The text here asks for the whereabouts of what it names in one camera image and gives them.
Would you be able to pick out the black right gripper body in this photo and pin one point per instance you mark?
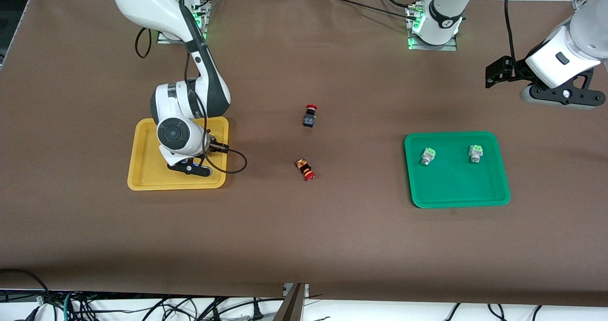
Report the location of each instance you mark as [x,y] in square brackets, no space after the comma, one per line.
[212,146]

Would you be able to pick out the green pushbutton grey block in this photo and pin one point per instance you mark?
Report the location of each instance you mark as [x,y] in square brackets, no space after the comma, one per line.
[475,155]
[426,158]

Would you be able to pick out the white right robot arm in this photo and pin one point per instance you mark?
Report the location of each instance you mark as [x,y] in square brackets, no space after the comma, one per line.
[142,3]

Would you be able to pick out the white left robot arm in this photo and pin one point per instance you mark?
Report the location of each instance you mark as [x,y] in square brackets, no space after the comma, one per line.
[446,7]

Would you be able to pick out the yellow plastic tray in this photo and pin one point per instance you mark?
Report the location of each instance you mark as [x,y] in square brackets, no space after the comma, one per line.
[142,174]

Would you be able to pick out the red pushbutton orange label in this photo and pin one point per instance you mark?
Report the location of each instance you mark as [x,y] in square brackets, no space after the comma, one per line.
[304,167]

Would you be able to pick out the red pushbutton blue block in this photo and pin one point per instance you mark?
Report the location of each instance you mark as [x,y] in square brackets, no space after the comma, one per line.
[309,120]

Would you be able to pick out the green plastic tray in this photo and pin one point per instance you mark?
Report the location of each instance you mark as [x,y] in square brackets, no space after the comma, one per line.
[456,188]

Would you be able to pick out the brown table cover sheet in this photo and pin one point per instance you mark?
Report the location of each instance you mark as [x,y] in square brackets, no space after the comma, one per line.
[304,240]

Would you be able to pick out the aluminium frame profile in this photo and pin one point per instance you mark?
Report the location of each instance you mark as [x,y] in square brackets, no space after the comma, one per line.
[580,4]

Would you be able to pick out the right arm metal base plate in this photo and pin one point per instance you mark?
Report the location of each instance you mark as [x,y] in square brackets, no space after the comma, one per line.
[164,38]

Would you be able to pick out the table support post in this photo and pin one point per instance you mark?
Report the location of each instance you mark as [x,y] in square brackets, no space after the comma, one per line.
[294,306]

